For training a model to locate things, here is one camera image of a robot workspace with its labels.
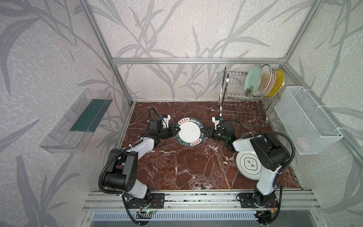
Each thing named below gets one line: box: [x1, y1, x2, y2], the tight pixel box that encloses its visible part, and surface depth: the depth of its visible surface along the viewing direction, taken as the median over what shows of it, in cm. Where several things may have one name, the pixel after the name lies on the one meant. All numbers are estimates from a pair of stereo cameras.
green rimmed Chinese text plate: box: [176, 117, 206, 147], surface depth 92 cm
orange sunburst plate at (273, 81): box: [260, 68, 277, 98], surface depth 77 cm
